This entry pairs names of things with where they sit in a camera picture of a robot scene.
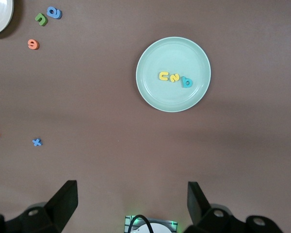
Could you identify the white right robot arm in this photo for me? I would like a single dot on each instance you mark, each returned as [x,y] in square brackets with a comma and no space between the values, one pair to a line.
[160,228]

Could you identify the green plate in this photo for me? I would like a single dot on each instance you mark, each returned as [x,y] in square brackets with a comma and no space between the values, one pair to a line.
[173,53]

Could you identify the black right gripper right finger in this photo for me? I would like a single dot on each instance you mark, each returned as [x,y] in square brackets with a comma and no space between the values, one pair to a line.
[203,218]

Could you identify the yellow foam letter u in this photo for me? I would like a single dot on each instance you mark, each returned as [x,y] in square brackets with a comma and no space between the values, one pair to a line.
[163,77]

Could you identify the brown table cover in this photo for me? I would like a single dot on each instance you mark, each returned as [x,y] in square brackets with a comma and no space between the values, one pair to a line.
[111,97]

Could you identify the blue foam letter x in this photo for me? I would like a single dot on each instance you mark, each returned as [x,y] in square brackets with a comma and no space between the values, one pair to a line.
[37,142]

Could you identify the yellow foam letter z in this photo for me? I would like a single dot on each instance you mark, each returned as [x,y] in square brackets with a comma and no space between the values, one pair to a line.
[174,78]

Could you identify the teal foam letter a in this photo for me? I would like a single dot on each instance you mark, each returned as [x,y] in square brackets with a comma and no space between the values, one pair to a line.
[187,83]

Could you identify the blue foam letter a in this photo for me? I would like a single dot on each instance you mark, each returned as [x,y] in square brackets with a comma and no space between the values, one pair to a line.
[55,13]

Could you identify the green foam letter u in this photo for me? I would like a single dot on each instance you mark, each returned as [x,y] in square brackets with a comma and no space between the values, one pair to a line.
[42,21]

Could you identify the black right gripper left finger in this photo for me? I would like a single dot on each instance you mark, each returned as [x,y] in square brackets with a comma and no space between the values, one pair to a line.
[55,213]

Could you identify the orange foam letter e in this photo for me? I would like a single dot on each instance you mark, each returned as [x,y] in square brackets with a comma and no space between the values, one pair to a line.
[33,44]

